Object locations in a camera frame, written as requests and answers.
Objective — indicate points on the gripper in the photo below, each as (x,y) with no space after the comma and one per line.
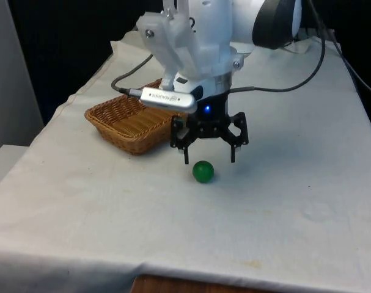
(212,119)

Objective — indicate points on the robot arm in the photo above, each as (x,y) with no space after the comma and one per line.
(209,27)

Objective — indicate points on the green ball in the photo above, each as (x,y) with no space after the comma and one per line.
(203,171)

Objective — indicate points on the wicker basket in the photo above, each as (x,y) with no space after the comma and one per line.
(130,125)

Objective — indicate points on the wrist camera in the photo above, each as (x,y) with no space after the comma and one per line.
(168,99)

